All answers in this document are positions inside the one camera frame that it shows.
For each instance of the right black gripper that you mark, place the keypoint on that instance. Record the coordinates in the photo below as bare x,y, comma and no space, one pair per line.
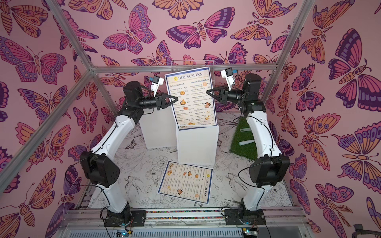
224,95

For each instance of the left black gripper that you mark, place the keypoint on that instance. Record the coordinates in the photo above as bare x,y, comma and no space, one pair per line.
159,102

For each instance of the dim sum menu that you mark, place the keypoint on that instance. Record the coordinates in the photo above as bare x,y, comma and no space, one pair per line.
194,108
188,182

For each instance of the white narrow rack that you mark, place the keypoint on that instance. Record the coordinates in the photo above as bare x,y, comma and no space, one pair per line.
197,146

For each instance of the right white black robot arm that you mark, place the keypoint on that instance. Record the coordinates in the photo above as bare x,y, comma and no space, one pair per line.
271,164

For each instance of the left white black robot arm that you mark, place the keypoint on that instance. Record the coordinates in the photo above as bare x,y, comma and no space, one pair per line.
98,164

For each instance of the left white rack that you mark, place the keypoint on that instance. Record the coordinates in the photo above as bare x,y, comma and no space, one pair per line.
158,128

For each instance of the green artificial grass mat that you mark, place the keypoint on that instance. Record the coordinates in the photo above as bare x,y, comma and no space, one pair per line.
248,151

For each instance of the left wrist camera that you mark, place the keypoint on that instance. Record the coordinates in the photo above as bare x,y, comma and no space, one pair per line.
156,81

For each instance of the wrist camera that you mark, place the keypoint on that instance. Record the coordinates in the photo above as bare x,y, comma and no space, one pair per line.
229,75
156,81

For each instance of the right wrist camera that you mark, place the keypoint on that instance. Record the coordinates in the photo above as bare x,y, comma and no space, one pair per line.
229,75

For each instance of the white wire wall basket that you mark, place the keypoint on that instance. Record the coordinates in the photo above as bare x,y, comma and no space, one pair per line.
185,65

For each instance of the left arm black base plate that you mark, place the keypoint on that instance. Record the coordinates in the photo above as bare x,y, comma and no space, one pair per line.
135,218

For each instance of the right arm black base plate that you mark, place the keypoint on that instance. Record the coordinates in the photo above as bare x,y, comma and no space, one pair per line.
243,217

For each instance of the aluminium front rail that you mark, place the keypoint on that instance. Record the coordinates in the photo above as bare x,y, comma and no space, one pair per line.
281,222

